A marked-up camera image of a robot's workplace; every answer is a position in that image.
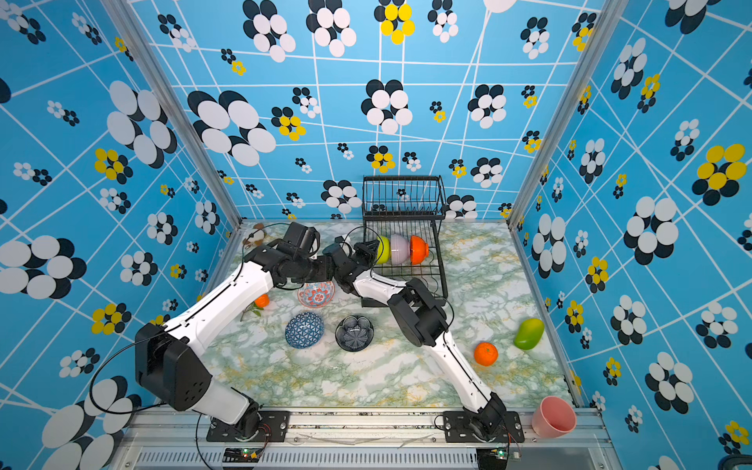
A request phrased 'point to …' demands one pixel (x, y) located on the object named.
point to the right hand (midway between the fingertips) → (384, 243)
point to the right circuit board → (492, 458)
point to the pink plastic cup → (554, 418)
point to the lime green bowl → (384, 250)
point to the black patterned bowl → (354, 333)
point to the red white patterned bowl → (316, 295)
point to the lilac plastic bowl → (399, 250)
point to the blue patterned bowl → (305, 330)
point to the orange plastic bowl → (418, 250)
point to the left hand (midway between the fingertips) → (332, 268)
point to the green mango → (529, 333)
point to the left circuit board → (244, 455)
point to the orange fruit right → (486, 353)
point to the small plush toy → (257, 236)
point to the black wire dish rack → (406, 206)
